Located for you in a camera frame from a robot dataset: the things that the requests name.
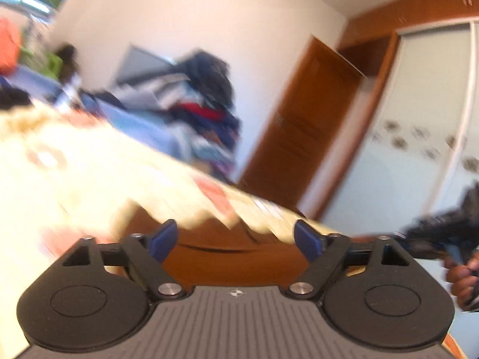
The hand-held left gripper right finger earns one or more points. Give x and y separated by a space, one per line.
305 240

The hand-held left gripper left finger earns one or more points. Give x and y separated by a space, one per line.
164 240

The brown cloth garment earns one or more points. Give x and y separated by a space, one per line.
239 265

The pile of mixed clothes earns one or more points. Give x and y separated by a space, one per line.
202 104

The person's right hand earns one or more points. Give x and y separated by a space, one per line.
459 282

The yellow orange-printed bed sheet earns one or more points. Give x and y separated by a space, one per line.
93 179

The white sliding-door wardrobe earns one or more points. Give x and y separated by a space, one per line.
419 127

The brown wooden door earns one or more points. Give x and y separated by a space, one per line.
299 127

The blue bedding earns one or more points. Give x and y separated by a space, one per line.
127 123

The grey flat board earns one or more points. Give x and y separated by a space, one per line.
140 65

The black cloth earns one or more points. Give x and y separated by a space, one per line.
13 99

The green plastic object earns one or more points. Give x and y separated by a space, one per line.
45 63

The orange cloth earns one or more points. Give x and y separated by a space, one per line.
8 46

